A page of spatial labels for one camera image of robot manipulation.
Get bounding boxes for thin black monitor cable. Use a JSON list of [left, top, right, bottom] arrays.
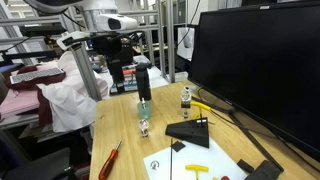
[[197, 86, 320, 174]]

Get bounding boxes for black foam block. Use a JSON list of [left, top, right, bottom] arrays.
[[244, 159, 283, 180]]

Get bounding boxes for black horizontal bar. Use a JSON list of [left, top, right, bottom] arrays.
[[0, 49, 60, 68]]

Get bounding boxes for small black square pad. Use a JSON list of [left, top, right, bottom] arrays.
[[170, 140, 187, 153]]

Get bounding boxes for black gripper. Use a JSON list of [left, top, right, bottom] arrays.
[[92, 34, 126, 95]]

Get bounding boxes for dark grey office chair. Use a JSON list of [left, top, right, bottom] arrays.
[[0, 129, 80, 180]]

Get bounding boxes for grey computer keyboard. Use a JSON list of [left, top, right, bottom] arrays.
[[9, 67, 65, 85]]

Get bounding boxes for black wire basket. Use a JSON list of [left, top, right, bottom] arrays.
[[120, 42, 135, 66]]

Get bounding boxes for large black computer monitor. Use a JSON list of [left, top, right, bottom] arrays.
[[187, 0, 320, 163]]

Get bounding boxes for long yellow T-handle hex key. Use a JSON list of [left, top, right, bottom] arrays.
[[169, 138, 174, 180]]

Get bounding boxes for stacked red blue boxes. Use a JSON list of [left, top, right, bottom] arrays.
[[109, 67, 140, 95]]

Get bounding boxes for white cloth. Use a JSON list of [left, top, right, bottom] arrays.
[[35, 50, 112, 134]]

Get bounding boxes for black insulated water bottle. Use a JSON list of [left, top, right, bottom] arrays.
[[134, 62, 153, 102]]

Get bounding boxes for white sheet mat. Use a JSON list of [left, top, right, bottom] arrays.
[[143, 137, 248, 180]]

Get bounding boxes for black monitor stand leg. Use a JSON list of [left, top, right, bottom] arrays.
[[190, 95, 285, 173]]

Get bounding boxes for small clear glass bottle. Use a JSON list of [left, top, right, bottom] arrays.
[[137, 118, 151, 140]]

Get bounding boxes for teal plastic cup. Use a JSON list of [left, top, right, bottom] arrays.
[[136, 99, 153, 121]]

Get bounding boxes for red-handled screwdriver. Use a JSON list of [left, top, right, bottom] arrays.
[[97, 140, 123, 180]]

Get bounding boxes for maroon cloth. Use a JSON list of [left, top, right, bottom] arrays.
[[5, 64, 67, 128]]

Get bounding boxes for small black block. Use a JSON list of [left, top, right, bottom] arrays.
[[236, 158, 255, 174]]

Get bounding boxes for short yellow T-handle hex key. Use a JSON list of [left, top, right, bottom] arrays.
[[185, 164, 210, 180]]

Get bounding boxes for pink cloth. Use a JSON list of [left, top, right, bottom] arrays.
[[0, 62, 42, 118]]

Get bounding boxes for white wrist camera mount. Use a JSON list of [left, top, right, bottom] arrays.
[[55, 30, 92, 52]]

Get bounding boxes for black triangular tool rack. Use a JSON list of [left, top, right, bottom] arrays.
[[165, 116, 211, 149]]

